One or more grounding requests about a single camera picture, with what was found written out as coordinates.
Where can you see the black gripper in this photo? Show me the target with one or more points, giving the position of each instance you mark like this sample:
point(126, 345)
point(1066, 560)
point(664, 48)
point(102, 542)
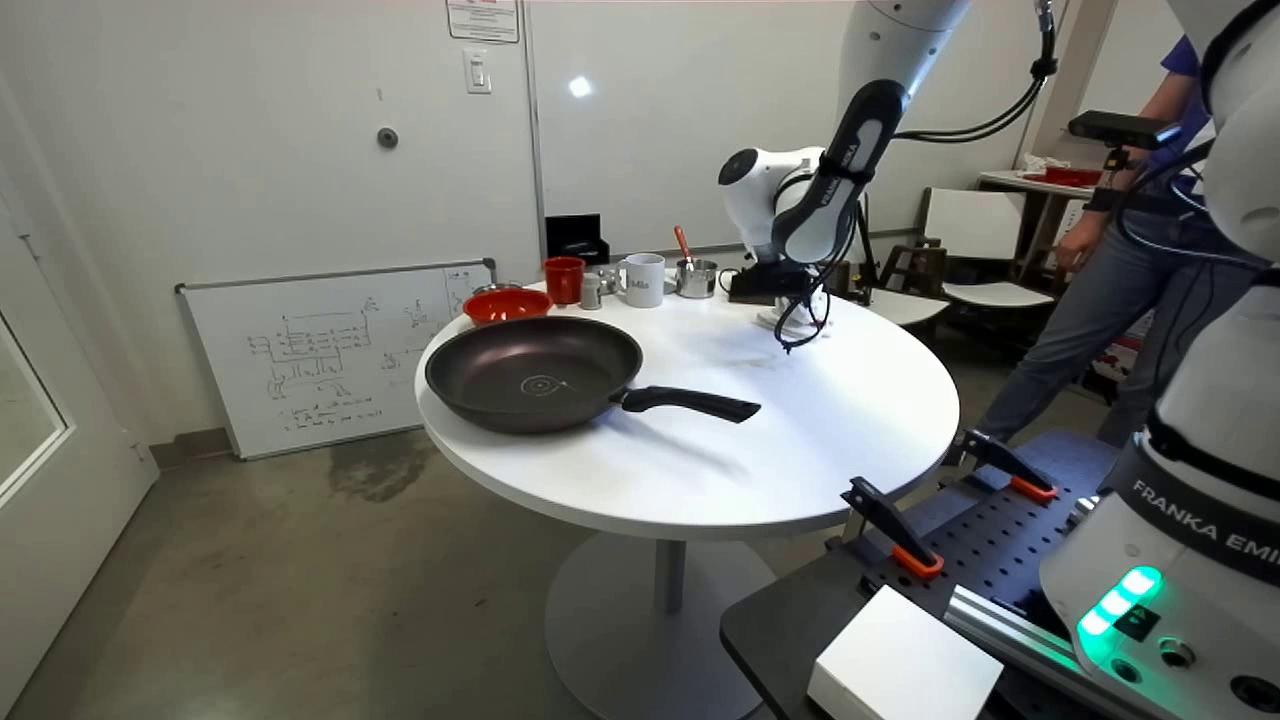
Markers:
point(770, 280)

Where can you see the steel pot with orange handle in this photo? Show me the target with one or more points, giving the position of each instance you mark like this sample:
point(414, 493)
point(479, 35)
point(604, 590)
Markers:
point(694, 279)

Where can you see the small metal cup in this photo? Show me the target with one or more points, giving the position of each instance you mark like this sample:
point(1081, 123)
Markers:
point(596, 284)

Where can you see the whiteboard leaning on wall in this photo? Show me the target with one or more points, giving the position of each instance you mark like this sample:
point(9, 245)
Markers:
point(324, 359)

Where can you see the red cup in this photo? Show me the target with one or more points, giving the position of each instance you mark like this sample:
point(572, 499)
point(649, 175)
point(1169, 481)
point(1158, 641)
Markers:
point(565, 279)

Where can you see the orange black clamp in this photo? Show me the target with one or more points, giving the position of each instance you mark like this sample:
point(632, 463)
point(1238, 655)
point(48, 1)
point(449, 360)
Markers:
point(1020, 477)
point(905, 547)

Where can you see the white chair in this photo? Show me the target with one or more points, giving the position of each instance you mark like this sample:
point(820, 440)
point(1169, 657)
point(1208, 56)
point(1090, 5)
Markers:
point(964, 253)

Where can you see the white mug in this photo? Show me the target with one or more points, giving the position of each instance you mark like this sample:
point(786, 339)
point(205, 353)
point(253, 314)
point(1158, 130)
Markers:
point(643, 280)

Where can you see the white box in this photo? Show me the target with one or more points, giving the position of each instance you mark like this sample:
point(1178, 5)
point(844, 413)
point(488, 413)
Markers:
point(896, 661)

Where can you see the black robot cart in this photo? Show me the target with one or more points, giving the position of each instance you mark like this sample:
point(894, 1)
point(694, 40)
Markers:
point(988, 539)

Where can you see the person in blue shirt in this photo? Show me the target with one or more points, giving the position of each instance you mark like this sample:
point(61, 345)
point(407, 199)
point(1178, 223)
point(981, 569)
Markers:
point(1137, 248)

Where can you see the black frying pan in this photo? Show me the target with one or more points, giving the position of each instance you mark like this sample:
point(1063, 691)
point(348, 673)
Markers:
point(558, 374)

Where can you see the white round table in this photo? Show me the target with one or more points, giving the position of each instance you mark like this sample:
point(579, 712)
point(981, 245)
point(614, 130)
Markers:
point(672, 503)

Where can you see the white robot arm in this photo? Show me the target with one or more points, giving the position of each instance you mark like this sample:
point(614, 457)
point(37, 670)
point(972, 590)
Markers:
point(1175, 583)

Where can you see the red bowl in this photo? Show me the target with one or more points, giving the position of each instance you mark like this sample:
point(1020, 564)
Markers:
point(506, 305)

